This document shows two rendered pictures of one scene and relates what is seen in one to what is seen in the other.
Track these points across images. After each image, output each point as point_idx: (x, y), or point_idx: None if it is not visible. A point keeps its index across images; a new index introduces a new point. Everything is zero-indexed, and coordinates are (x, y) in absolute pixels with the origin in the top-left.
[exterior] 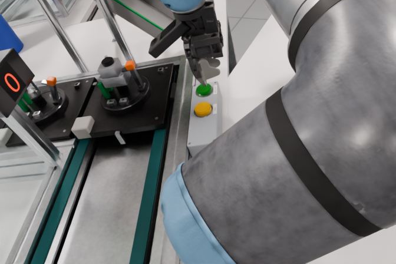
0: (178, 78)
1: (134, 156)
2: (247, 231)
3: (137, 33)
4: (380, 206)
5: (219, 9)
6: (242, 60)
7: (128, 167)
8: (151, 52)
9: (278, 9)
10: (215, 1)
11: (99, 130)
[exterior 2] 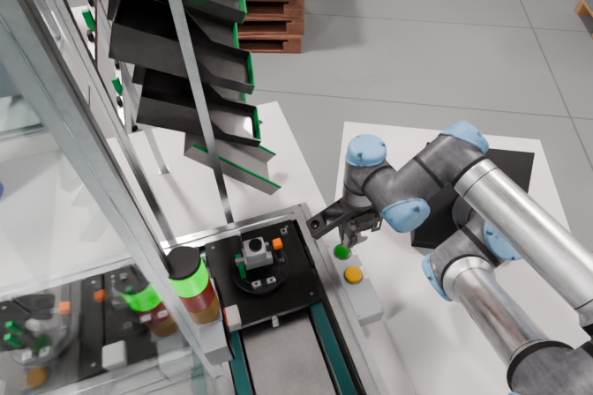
0: (304, 238)
1: (294, 338)
2: None
3: (189, 161)
4: None
5: (281, 126)
6: (338, 197)
7: (295, 353)
8: (315, 235)
9: (566, 288)
10: (271, 115)
11: (252, 319)
